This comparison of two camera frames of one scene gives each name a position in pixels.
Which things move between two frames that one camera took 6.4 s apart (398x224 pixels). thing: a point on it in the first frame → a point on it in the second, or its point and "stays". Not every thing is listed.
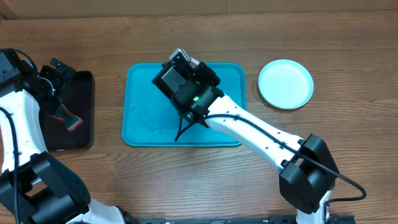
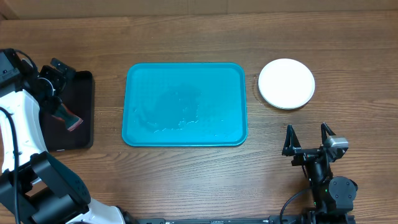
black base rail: x=291 y=219 stays
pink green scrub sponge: x=71 y=121 stays
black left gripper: x=53 y=104 stays
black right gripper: x=208 y=74 → x=292 y=144
